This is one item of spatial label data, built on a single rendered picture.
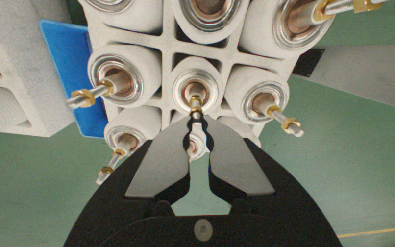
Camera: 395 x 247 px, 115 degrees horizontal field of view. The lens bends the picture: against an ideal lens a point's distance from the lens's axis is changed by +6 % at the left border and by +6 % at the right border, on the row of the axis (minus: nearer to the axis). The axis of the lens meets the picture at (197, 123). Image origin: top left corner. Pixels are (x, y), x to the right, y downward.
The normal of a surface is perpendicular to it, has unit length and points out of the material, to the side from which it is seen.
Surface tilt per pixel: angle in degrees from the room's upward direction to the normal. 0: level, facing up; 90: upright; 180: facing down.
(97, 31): 0
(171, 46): 0
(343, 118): 0
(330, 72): 90
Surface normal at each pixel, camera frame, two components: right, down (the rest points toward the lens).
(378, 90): -0.99, -0.12
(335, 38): 0.03, 0.52
